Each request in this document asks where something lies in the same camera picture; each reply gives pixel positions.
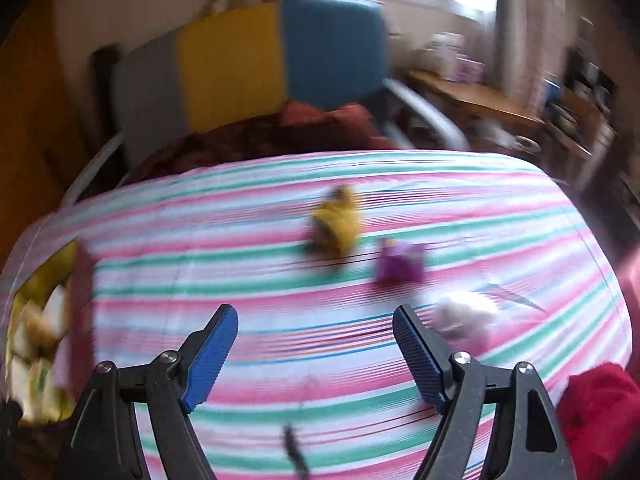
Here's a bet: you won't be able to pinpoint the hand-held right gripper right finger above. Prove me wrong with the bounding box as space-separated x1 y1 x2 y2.
392 304 573 480

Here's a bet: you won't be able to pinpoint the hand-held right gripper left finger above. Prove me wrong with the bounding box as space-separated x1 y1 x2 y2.
52 304 239 480

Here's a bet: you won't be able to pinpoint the white fuzzy roll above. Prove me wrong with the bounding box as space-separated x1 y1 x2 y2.
431 295 498 341

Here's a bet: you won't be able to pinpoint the purple packet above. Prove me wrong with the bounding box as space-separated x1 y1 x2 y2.
375 240 431 286

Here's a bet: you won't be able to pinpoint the yellow sponge block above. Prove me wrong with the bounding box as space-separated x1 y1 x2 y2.
307 185 363 258

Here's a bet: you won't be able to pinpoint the gold tin box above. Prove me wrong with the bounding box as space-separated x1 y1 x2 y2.
0 240 96 426

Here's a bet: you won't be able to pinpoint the striped cloth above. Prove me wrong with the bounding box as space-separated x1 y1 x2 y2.
0 150 631 480

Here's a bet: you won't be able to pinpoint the red cloth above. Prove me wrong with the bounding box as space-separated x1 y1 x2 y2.
555 362 640 480

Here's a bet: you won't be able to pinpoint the maroon blanket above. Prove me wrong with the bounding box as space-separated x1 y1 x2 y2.
130 100 401 181

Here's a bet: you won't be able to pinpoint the wooden desk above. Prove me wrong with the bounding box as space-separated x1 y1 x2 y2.
405 69 546 131

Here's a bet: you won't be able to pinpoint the purple carton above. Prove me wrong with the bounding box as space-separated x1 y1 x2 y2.
457 57 486 84

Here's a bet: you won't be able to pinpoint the wooden shelf unit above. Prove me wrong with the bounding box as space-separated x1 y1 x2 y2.
545 45 622 186

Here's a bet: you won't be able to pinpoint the grey yellow blue chair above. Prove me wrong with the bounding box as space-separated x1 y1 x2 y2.
60 0 471 206

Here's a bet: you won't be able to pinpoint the wooden wardrobe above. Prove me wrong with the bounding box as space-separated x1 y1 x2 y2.
0 0 96 241

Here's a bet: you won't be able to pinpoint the white cartons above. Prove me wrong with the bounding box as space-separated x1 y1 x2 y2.
431 32 466 80

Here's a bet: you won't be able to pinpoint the thin black cord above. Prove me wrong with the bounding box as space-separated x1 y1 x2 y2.
282 424 310 478

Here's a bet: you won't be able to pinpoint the black post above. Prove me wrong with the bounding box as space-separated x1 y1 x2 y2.
92 45 126 136

